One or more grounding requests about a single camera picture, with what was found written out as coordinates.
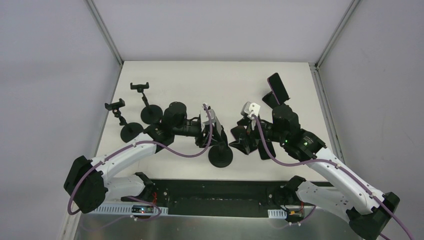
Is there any black round-base phone stand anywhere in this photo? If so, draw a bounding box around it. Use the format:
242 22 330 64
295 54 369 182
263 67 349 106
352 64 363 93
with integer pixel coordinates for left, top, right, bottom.
130 82 163 125

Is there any purple phone with black screen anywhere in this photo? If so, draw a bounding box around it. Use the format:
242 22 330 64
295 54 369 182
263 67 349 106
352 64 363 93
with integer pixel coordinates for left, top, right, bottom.
230 125 247 141

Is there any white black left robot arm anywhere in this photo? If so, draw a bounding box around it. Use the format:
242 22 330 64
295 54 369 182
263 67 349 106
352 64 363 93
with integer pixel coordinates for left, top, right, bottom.
63 101 228 215

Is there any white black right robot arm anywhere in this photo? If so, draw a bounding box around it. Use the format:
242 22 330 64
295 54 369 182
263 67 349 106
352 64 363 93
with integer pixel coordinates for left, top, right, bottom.
230 102 400 240

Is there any black folding phone stand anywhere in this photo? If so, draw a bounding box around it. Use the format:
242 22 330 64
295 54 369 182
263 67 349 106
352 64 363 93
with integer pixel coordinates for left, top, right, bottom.
262 91 284 109

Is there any purple phone on folding stand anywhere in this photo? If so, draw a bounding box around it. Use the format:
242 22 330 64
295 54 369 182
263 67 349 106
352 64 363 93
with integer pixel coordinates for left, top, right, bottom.
267 72 290 105

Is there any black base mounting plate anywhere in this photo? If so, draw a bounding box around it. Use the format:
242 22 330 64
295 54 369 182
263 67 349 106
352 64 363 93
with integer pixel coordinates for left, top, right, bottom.
137 179 301 218

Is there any right controller board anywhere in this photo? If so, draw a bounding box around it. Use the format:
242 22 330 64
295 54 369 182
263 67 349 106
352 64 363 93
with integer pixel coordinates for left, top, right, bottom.
267 209 306 219

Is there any controller board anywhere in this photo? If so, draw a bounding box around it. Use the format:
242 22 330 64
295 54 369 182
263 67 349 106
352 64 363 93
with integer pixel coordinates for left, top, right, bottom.
267 209 306 219
90 203 159 216

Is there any left controller board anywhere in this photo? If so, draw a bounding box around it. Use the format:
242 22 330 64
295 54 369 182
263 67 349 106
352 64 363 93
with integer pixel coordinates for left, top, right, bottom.
90 203 159 216

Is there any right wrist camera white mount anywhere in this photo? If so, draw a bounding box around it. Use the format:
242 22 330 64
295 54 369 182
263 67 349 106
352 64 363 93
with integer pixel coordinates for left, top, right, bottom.
240 101 261 130

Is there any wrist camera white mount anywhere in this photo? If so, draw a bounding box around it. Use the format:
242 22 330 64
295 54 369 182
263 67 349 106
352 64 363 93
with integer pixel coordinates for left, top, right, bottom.
240 101 261 130
199 102 217 130

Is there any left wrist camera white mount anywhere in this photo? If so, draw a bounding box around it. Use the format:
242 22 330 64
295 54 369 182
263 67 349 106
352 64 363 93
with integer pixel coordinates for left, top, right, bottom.
199 102 217 130

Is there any right aluminium frame rail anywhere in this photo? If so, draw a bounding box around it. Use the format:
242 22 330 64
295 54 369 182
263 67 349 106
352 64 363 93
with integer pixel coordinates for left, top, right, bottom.
308 0 362 173

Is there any aluminium frame rail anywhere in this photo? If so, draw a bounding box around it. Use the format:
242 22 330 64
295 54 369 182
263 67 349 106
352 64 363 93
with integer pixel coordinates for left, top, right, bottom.
308 0 362 173
64 198 358 240

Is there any front aluminium frame rail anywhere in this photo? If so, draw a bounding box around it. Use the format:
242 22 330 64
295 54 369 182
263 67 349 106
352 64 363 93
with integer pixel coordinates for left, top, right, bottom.
64 198 358 240

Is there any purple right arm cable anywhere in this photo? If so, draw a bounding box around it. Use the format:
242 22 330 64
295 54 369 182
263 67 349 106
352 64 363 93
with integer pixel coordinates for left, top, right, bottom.
253 114 415 240

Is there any aluminium table edge rail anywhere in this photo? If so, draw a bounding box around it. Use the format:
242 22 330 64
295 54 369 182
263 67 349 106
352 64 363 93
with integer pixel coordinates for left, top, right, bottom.
85 0 124 181

